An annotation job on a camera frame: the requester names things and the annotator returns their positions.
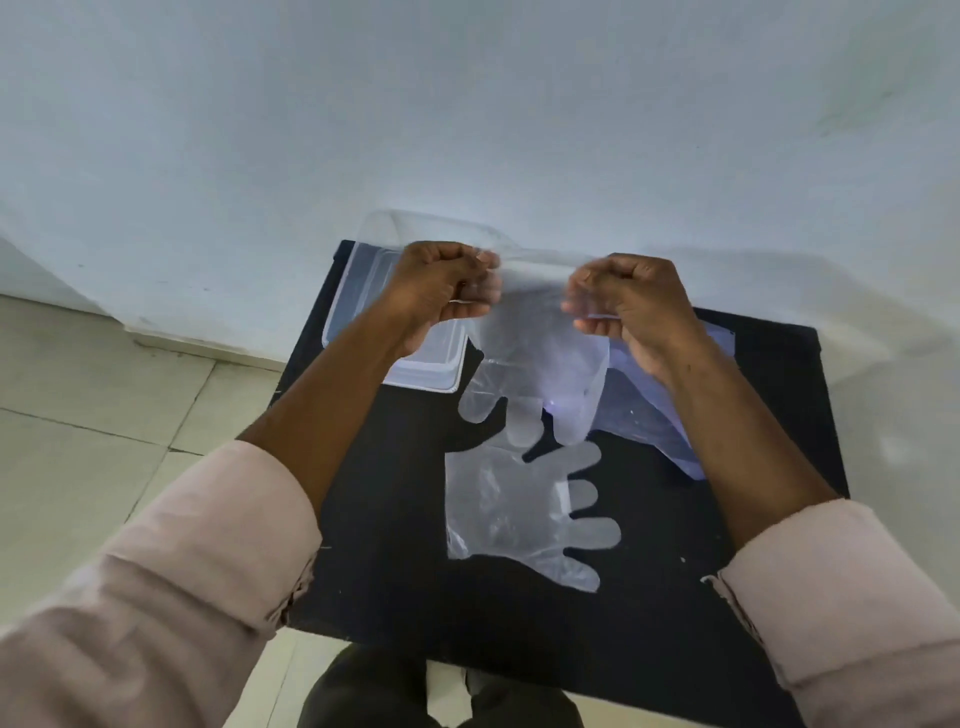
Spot person's right hand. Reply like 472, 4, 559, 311
561, 253, 704, 385

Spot person's left hand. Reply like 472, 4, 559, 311
381, 240, 503, 355

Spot clear plastic disposable glove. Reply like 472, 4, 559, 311
444, 441, 624, 594
457, 247, 612, 460

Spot person's left forearm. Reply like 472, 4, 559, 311
0, 297, 427, 728

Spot person's right forearm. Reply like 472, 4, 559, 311
651, 331, 960, 728

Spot clear plastic storage container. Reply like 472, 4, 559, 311
322, 210, 520, 395

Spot clear plastic bag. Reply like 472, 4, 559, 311
591, 318, 741, 482

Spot person's dark trousers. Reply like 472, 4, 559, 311
297, 645, 587, 728

